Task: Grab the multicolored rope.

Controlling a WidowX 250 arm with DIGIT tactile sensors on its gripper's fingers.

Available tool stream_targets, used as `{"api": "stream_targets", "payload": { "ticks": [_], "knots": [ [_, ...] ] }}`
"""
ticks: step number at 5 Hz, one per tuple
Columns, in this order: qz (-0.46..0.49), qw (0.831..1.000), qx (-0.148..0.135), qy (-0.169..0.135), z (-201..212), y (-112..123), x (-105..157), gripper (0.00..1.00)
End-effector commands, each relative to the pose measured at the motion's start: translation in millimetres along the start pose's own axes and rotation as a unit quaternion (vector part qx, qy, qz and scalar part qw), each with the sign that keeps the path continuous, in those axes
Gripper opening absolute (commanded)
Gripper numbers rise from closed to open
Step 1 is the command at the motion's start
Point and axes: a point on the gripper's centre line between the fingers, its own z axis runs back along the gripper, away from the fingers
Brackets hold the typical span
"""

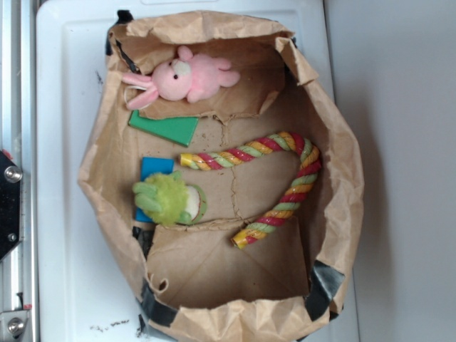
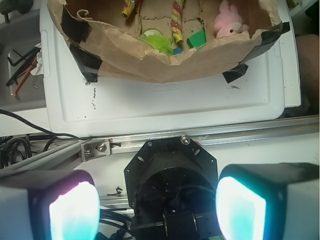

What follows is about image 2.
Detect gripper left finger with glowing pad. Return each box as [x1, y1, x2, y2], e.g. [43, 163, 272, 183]
[0, 170, 100, 240]

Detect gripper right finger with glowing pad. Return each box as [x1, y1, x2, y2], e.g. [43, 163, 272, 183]
[215, 162, 320, 240]

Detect multicolored twisted rope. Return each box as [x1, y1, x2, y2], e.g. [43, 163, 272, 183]
[121, 0, 187, 47]

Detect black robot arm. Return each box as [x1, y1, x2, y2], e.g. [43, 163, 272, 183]
[0, 137, 320, 240]

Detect crumpled white paper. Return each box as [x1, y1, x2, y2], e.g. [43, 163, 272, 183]
[30, 43, 44, 76]

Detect black allen keys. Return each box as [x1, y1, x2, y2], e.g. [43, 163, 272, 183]
[5, 46, 41, 87]

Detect brown paper bag tray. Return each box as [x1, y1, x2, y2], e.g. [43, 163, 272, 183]
[47, 0, 290, 84]

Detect green plastic block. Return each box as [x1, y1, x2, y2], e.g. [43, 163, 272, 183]
[187, 29, 207, 49]

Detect blue flat block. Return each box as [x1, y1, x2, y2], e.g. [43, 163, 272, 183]
[173, 47, 183, 55]

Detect pink plush bunny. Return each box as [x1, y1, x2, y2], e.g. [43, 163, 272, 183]
[213, 0, 250, 39]

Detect green fuzzy plush frog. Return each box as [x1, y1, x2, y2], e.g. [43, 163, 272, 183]
[139, 28, 173, 56]

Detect metal corner bracket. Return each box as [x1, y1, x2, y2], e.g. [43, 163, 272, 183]
[80, 139, 112, 162]

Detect aluminium extrusion rail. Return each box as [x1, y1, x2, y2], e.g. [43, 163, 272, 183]
[0, 115, 320, 171]

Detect black cable bundle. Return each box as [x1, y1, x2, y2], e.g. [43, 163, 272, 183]
[0, 108, 91, 171]

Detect orange handled tool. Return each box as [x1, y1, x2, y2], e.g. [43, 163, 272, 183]
[13, 57, 37, 101]

